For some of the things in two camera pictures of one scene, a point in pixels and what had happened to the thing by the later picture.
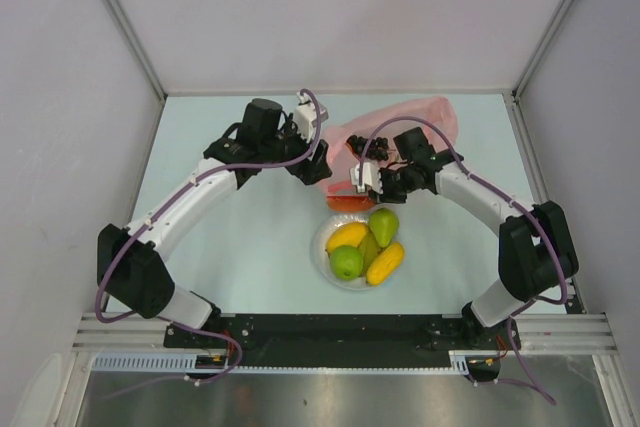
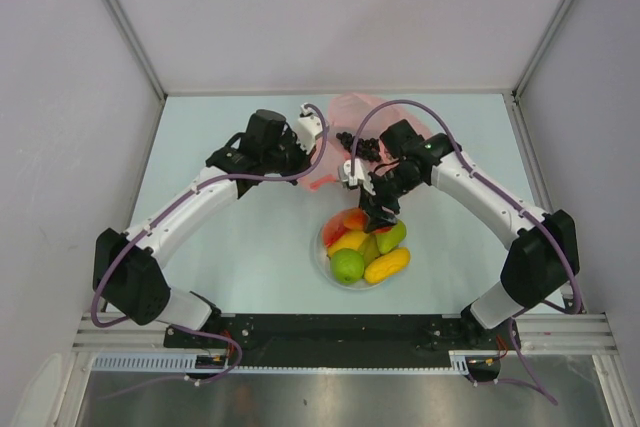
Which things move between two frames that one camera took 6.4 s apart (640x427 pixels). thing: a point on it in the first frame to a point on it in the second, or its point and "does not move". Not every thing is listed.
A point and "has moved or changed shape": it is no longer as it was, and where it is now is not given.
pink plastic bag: x=434 y=113 has moved or changed shape
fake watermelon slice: x=350 y=203 to x=335 y=224
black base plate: x=339 y=340 does not move
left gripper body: x=305 y=170 to x=288 y=158
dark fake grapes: x=377 y=148 has moved or changed shape
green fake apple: x=346 y=262 does not move
